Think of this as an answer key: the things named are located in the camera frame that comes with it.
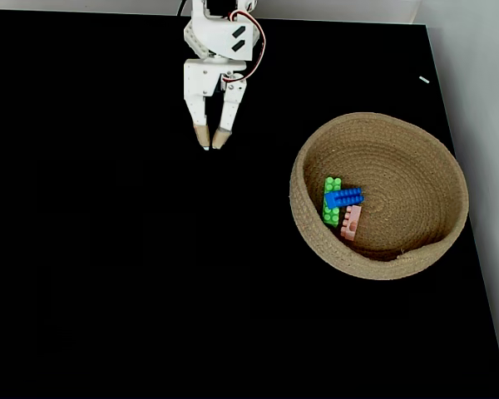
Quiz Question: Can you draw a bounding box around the blue lego block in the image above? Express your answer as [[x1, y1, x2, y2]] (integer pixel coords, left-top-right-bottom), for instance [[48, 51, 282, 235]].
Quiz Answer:
[[324, 186, 365, 210]]

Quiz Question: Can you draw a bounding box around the green lego block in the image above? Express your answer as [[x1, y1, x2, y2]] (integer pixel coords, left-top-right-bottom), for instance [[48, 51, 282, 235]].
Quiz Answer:
[[322, 176, 344, 229]]

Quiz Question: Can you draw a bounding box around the pink lego block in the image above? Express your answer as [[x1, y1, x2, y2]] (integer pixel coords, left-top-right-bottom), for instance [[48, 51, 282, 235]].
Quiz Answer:
[[339, 204, 363, 243]]

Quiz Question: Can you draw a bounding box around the woven jute basket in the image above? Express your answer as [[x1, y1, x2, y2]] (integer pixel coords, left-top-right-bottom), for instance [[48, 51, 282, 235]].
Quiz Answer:
[[289, 111, 470, 281]]

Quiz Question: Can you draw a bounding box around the red and white servo cable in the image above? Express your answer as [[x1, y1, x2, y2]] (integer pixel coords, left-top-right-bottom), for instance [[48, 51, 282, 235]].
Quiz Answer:
[[220, 10, 268, 84]]

